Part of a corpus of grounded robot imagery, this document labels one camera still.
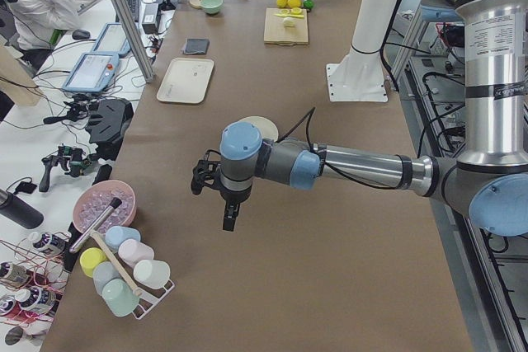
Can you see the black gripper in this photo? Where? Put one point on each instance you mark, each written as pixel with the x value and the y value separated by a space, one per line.
pixel 233 199

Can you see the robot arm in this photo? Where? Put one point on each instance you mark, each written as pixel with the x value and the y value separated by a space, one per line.
pixel 486 183

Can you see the beige rabbit tray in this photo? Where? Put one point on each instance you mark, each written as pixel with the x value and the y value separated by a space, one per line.
pixel 186 81

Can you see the lemon half near bun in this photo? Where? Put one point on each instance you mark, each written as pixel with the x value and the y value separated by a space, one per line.
pixel 295 11

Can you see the round beige plate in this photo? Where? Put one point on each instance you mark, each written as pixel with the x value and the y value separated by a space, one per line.
pixel 268 128

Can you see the white cup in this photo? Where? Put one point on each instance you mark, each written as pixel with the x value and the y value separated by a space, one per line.
pixel 152 273

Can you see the white cup rack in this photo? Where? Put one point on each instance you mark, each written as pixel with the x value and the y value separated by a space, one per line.
pixel 149 299

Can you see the pink cup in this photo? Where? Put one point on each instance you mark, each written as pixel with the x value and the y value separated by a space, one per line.
pixel 132 252

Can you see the metal muddler black tip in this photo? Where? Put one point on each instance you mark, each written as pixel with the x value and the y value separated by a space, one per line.
pixel 104 215

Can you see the blue cup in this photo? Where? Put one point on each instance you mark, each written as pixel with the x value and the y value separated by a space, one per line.
pixel 116 235

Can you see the pink bowl with ice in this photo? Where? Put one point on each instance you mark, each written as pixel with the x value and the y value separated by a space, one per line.
pixel 97 198

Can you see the grey cup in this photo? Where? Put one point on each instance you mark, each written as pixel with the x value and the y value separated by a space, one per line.
pixel 103 274

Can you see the mint green cup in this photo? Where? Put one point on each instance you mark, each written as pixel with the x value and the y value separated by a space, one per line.
pixel 119 297

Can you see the yellow cup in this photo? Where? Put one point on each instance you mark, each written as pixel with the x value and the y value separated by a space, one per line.
pixel 90 259

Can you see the black plastic cover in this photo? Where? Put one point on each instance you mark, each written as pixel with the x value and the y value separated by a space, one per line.
pixel 108 120

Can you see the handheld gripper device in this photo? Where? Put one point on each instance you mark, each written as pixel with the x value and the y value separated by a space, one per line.
pixel 71 160

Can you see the grey folded cloth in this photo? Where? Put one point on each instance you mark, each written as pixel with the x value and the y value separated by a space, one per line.
pixel 195 46

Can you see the wooden cutting board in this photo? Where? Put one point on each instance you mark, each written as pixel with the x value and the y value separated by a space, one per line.
pixel 276 34

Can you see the near teach pendant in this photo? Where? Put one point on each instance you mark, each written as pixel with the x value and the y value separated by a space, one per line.
pixel 92 73

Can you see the teach pendant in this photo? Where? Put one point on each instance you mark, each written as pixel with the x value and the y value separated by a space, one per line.
pixel 92 73
pixel 112 39

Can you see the yellow plastic knife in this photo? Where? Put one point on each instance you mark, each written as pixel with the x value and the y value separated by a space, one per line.
pixel 299 16

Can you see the mint green bowl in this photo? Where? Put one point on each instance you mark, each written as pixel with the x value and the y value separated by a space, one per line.
pixel 211 7

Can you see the far teach pendant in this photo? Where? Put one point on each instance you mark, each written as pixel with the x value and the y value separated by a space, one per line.
pixel 112 39

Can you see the whole lemon left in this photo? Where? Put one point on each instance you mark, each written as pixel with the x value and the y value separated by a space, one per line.
pixel 282 3

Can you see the whole lemon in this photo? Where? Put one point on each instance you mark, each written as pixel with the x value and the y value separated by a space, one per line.
pixel 294 3
pixel 282 3

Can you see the whole lemon right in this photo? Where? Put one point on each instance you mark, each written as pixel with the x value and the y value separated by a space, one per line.
pixel 294 3

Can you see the green lime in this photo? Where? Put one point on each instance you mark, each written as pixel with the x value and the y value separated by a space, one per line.
pixel 308 4

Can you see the black water bottle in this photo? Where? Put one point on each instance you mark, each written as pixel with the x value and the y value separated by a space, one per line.
pixel 19 211

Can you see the black keyboard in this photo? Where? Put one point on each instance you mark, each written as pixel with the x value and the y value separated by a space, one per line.
pixel 134 7

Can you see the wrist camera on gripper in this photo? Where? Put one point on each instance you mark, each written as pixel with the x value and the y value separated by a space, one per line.
pixel 205 174

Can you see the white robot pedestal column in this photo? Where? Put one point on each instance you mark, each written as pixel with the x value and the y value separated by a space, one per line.
pixel 360 74

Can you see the aluminium frame post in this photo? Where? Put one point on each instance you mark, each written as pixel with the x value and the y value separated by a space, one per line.
pixel 132 35

